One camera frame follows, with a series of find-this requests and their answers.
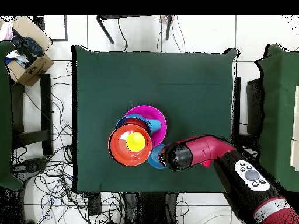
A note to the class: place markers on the yellow cup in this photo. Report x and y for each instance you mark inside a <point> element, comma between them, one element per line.
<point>136,141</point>

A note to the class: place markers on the blue cup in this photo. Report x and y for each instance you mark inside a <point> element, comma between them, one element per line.
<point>155,126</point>

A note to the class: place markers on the large orange bowl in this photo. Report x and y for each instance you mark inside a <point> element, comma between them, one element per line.
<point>119,149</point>

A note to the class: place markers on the red cup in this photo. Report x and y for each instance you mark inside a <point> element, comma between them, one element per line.
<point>206,163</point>

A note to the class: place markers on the large pink bowl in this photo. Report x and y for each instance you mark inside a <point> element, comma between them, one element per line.
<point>158,114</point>

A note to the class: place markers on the large blue bowl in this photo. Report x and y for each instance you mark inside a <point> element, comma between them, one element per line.
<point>123,120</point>

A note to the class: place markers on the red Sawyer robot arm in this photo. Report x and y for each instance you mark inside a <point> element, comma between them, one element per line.
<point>205,147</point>

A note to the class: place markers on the small blue bowl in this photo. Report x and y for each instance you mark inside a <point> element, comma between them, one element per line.
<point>153,158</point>

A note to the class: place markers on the dark green tablecloth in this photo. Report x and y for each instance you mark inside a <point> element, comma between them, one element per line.
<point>151,81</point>

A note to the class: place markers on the black power strip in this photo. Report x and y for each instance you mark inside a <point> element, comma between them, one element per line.
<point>94,205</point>

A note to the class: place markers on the black box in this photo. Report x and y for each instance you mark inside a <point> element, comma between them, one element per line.
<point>254,105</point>

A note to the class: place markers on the black bench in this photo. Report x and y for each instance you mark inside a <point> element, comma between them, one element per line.
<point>46,112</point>

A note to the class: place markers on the green cloth covered table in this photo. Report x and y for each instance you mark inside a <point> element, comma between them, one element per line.
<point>278,105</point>
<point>4,116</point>

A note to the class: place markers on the beige board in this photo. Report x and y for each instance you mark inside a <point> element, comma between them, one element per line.
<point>295,128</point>

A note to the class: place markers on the cardboard box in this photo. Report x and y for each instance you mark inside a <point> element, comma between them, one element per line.
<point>35,70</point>

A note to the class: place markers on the dark clothes bundle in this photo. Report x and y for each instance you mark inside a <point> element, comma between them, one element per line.
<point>28,49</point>

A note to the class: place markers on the black pedestal leg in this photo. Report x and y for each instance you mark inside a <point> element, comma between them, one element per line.
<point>30,166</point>

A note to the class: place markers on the black metal table frame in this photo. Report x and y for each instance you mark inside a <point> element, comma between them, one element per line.
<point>105,29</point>

